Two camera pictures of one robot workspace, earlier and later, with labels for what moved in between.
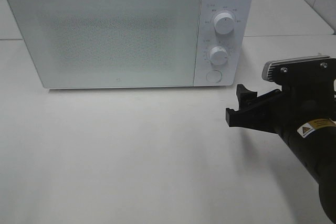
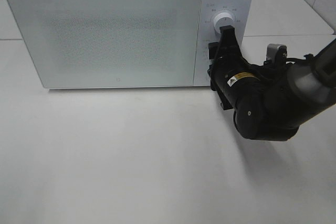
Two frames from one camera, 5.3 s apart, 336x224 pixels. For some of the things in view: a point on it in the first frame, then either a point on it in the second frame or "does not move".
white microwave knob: (224, 23) does not move
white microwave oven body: (98, 30) does not move
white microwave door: (109, 36) does not move
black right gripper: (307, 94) -> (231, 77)
